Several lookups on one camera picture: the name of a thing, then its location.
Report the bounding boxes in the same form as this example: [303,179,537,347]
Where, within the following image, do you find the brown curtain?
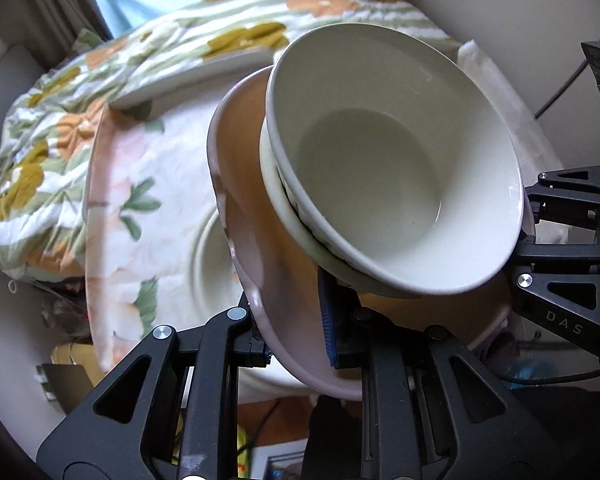
[10,0,108,61]

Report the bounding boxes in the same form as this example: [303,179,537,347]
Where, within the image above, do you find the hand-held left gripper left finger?
[36,305,272,480]

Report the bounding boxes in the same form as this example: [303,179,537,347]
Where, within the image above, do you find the large white plate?
[201,211,253,313]

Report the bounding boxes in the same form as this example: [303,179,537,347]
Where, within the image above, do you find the black cable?
[534,0,600,116]
[500,364,600,389]

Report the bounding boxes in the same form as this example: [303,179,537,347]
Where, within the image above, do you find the floral quilt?
[0,0,461,281]

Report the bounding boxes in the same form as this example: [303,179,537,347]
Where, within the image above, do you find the pink bowl with handles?
[206,65,536,402]

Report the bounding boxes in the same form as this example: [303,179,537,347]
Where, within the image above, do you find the small yellow object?
[50,342,99,368]

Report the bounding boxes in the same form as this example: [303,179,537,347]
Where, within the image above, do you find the cream bowl with duck print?
[259,120,416,302]

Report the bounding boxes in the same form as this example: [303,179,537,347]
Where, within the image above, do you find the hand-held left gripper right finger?
[317,266,566,480]

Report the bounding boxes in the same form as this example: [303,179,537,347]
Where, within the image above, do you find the small plain cream bowl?
[266,22,526,298]

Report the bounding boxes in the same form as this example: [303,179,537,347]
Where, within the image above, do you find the black flat panel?
[39,361,107,412]

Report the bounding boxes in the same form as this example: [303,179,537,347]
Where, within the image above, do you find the oval plate with duck print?
[107,49,281,111]

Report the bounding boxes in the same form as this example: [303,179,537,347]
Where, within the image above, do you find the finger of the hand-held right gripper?
[511,241,600,365]
[524,164,600,233]

